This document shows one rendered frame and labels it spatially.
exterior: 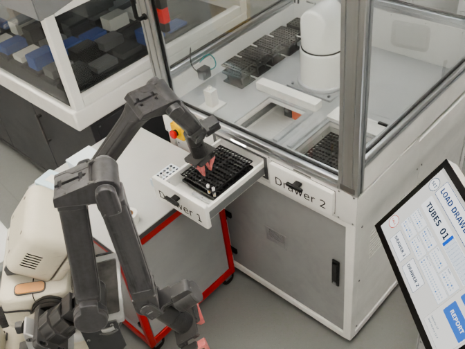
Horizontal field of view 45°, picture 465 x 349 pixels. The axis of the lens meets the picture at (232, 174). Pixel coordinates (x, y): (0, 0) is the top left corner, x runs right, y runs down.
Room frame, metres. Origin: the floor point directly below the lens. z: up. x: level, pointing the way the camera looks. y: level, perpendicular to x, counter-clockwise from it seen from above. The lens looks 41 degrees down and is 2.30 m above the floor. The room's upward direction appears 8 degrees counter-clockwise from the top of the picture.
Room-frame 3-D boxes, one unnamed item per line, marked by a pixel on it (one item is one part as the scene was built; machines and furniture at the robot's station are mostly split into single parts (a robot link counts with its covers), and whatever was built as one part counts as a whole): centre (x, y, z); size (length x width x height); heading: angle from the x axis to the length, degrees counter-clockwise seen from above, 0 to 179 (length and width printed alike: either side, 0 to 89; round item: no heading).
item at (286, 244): (2.05, -0.43, 0.40); 1.03 x 0.95 x 0.80; 42
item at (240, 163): (1.69, 0.06, 0.87); 0.22 x 0.18 x 0.06; 132
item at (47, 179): (1.88, 0.76, 0.78); 0.15 x 0.10 x 0.04; 52
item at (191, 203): (1.55, 0.21, 0.87); 0.29 x 0.02 x 0.11; 42
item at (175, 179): (1.69, 0.05, 0.86); 0.40 x 0.26 x 0.06; 132
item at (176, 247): (1.87, 0.46, 0.38); 0.62 x 0.58 x 0.76; 42
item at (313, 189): (1.53, -0.24, 0.87); 0.29 x 0.02 x 0.11; 42
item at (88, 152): (2.00, 0.64, 0.79); 0.13 x 0.09 x 0.05; 131
